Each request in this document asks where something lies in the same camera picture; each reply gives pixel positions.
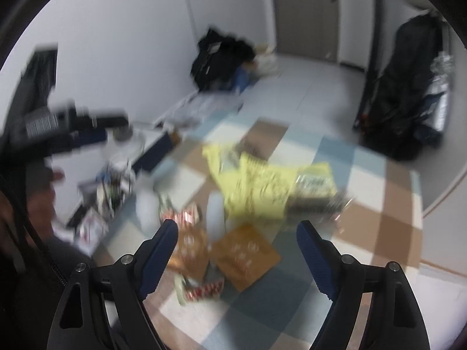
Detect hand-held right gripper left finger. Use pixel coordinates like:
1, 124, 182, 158
47, 220, 179, 350

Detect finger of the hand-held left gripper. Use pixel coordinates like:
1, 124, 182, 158
91, 108, 131, 144

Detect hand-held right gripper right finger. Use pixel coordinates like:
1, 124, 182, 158
296, 220, 431, 350

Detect red white snack wrapper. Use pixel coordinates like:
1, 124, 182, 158
160, 204, 203, 228
174, 272, 224, 306

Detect person's left hand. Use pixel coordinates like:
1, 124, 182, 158
22, 160, 67, 228

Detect grey round cup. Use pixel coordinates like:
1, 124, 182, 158
113, 124, 134, 145

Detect brown snack packet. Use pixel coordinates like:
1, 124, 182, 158
211, 223, 282, 293
166, 222, 210, 281

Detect dark blue box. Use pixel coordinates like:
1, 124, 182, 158
131, 133, 173, 174

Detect clear packet of bags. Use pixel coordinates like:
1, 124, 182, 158
288, 173, 353, 220

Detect checked brown blue blanket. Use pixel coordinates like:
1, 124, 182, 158
91, 117, 424, 350

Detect heap of small clutter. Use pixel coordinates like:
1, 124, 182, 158
67, 158, 137, 249

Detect white paper sheets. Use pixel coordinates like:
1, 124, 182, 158
153, 91, 245, 129

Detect yellow plastic bag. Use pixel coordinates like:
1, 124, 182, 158
202, 144, 333, 221

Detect pile of black clothes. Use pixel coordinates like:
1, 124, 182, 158
190, 27, 257, 92

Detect blue plastic bag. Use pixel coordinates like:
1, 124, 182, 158
233, 67, 253, 94

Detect beige paper bag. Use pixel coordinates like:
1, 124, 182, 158
252, 43, 282, 76

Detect hanging black jacket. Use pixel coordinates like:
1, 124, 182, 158
352, 16, 445, 162

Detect silver folded umbrella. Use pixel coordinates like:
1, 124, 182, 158
423, 52, 454, 136

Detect grey brown door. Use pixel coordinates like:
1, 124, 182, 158
270, 0, 341, 63

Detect black coat rack pole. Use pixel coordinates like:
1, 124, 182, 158
359, 0, 388, 125

